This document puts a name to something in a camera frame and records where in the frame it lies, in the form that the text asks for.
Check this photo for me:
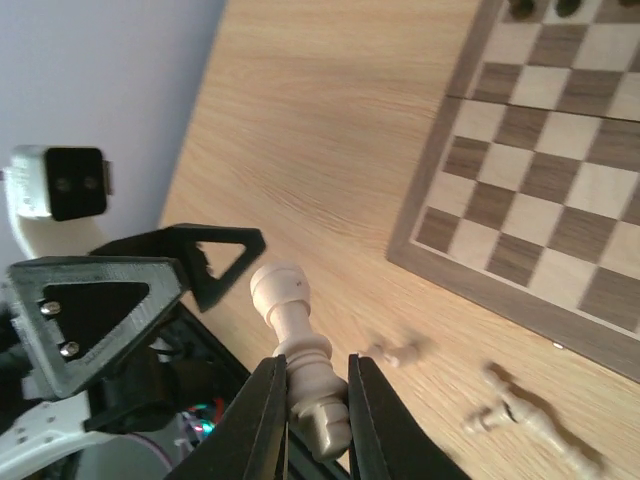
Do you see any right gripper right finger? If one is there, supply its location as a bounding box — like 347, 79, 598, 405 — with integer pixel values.
348, 354, 469, 480

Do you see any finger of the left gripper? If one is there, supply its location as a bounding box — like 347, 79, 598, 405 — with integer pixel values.
6, 256, 188, 399
91, 224, 266, 313

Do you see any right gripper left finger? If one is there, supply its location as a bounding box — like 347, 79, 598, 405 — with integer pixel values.
169, 355, 288, 480

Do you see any light chess queen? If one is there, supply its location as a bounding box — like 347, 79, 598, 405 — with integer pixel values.
250, 262, 352, 461

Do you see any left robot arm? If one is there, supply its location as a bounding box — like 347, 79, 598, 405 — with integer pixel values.
1, 220, 266, 479

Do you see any light lying chess piece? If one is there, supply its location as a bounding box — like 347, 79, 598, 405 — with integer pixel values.
362, 335, 431, 368

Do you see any light chess piece cluster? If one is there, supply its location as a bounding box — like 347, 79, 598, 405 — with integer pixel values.
462, 362, 604, 479

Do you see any dark chess pieces row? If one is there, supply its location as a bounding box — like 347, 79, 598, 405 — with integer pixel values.
506, 1, 639, 22

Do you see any wooden chessboard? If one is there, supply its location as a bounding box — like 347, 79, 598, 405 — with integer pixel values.
387, 1, 639, 379

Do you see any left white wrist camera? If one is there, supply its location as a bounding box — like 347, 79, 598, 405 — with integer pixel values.
3, 145, 112, 259

